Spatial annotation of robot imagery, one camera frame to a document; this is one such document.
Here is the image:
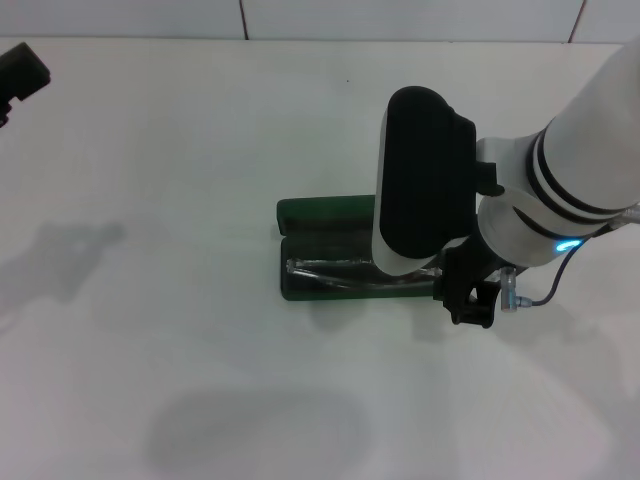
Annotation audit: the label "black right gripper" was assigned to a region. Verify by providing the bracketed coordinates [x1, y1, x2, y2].
[432, 239, 504, 329]

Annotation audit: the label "clear white glasses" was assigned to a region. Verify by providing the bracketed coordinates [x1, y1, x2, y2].
[284, 254, 444, 292]

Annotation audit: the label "green glasses case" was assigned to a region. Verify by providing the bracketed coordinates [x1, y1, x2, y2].
[276, 194, 451, 303]

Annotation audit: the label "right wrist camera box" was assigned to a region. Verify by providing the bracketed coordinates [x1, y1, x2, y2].
[372, 86, 479, 277]

